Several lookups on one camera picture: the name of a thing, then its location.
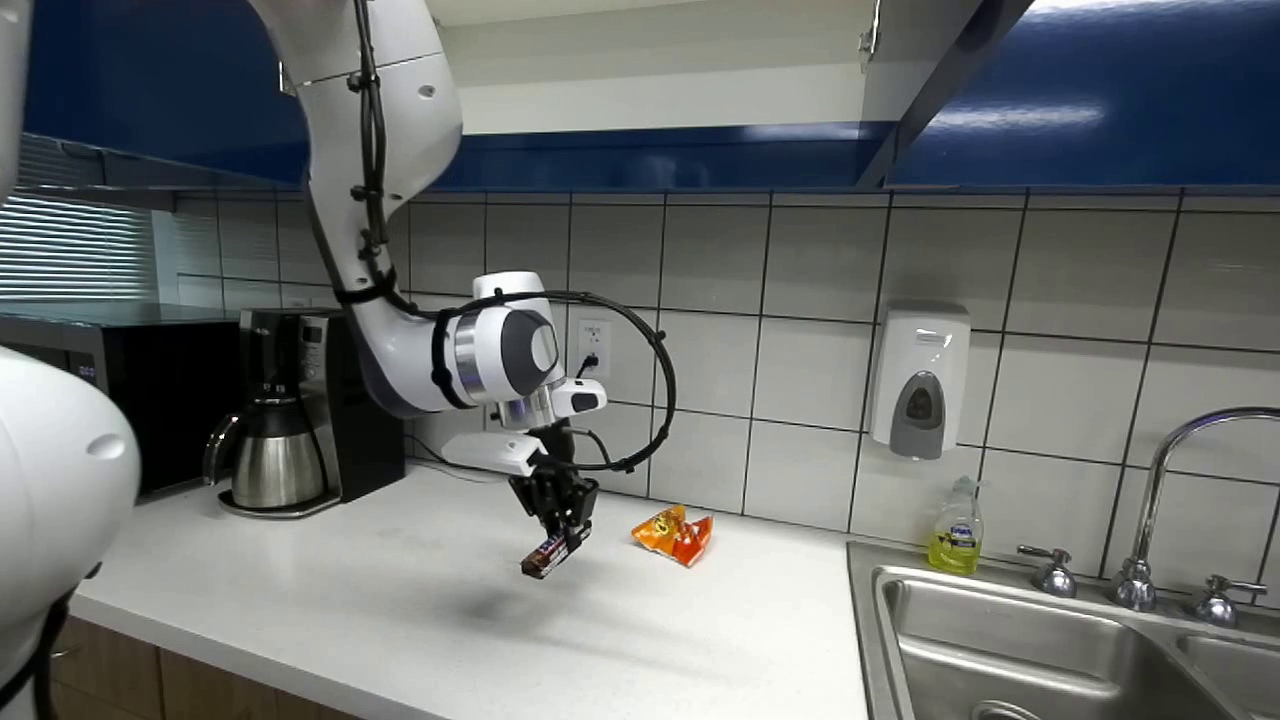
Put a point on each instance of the white wall outlet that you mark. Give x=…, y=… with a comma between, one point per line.
x=590, y=347

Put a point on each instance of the steel coffee maker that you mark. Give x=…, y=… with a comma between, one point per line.
x=311, y=431

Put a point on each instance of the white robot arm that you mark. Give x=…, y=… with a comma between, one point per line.
x=385, y=121

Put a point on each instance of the orange snack packet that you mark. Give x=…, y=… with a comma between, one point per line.
x=672, y=533

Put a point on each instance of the brown chocolate bar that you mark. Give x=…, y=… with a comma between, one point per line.
x=553, y=552

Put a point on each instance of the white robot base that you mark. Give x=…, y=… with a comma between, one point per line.
x=68, y=475

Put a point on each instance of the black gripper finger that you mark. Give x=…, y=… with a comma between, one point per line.
x=576, y=514
x=533, y=496

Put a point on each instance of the white soap dispenser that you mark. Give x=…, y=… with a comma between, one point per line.
x=918, y=392

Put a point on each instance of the blue upper cabinet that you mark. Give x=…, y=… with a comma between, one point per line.
x=1112, y=92

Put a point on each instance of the stainless steel double sink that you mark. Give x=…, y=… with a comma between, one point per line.
x=1000, y=649

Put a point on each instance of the yellow dish soap bottle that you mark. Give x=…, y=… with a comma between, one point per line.
x=954, y=542

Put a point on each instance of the blue open cabinet door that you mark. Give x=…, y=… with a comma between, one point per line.
x=915, y=57

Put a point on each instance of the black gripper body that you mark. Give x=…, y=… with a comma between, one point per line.
x=553, y=461

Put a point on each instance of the black microwave oven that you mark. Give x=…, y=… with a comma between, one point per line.
x=176, y=380

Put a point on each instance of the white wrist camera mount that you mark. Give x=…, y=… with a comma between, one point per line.
x=514, y=442

